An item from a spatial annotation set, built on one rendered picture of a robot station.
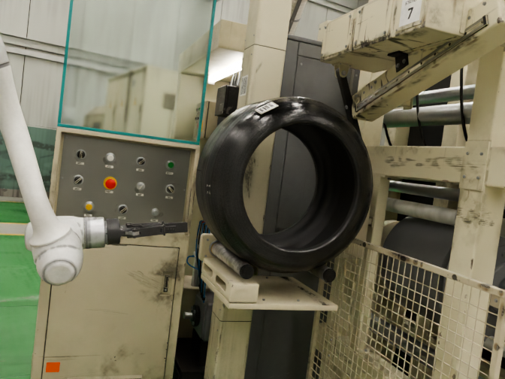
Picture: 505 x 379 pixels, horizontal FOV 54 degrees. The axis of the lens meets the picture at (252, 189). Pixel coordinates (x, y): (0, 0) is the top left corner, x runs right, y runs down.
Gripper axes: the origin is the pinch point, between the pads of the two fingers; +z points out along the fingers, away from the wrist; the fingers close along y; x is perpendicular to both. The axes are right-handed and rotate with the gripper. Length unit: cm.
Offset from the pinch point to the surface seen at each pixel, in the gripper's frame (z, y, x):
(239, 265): 17.7, -7.6, 11.3
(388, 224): 107, 45, 13
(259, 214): 36.8, 26.5, 1.7
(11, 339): -69, 170, 91
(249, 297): 19.8, -10.5, 20.7
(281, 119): 29.8, -11.6, -32.3
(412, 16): 61, -30, -60
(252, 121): 21.2, -9.8, -31.6
